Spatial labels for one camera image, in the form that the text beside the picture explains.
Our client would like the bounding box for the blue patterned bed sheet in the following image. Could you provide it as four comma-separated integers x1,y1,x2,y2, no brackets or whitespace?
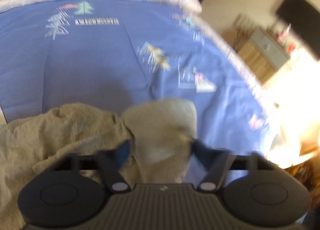
1,0,274,154

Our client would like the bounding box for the grey wooden side cabinet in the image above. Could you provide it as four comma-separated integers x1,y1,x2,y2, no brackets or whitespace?
238,28,290,85

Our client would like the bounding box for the black television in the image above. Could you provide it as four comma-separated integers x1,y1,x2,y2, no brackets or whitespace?
276,0,319,61

